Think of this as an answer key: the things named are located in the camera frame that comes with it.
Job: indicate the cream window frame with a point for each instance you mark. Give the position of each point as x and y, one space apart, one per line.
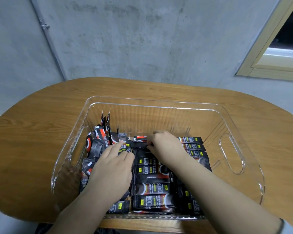
266 63

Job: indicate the person's right thumb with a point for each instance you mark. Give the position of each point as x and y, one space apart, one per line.
153 149

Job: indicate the pile of black coffee packets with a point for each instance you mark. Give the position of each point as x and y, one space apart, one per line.
153 187

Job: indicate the person's left thumb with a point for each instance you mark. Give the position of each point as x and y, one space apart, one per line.
127 156

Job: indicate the person's left hand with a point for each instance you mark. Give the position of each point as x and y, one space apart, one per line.
109 173

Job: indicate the grey wall conduit pipe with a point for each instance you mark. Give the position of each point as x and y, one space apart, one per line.
50 41

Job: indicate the person's right hand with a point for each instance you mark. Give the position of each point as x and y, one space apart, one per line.
167 147

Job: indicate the person's right forearm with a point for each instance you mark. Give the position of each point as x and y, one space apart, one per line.
214 194

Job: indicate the clear plastic storage bin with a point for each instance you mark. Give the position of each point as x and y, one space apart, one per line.
161 116

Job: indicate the black coffee stick sachet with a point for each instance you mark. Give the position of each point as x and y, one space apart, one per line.
136 144

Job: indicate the metal pipe clamp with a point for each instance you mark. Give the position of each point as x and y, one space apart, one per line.
44 26

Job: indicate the person's left forearm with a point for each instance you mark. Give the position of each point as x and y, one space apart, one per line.
88 212

